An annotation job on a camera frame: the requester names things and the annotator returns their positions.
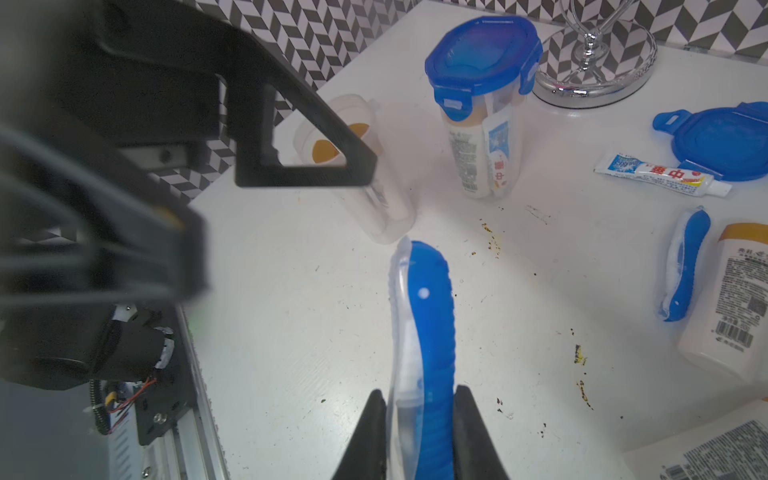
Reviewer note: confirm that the white bottle by cup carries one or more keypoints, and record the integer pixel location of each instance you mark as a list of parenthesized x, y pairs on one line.
[(731, 447)]

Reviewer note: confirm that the blue lid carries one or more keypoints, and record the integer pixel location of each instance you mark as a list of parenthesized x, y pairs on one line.
[(482, 56), (729, 143)]

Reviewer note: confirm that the chrome glass holder stand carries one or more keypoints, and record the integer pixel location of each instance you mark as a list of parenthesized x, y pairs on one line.
[(594, 61)]

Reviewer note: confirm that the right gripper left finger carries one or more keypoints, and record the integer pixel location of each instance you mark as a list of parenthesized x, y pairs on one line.
[(365, 456)]

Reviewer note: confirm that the toothpaste tube back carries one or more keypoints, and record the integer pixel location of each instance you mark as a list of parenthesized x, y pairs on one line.
[(684, 181)]

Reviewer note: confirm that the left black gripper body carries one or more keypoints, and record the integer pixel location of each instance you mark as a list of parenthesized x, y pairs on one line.
[(136, 73)]

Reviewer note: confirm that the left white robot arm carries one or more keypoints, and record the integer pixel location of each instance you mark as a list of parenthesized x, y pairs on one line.
[(58, 347)]

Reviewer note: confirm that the blue toothbrush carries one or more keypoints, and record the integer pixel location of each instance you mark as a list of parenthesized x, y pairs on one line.
[(680, 263), (419, 419)]

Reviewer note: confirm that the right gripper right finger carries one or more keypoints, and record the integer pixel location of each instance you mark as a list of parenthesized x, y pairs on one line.
[(475, 456)]

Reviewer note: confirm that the blue toothbrush back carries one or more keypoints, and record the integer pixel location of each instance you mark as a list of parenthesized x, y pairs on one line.
[(680, 263)]

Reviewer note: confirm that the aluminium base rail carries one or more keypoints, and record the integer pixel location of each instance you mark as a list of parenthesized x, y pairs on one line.
[(163, 427)]

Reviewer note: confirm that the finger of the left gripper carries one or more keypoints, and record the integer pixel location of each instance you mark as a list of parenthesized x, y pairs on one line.
[(266, 99), (136, 242)]

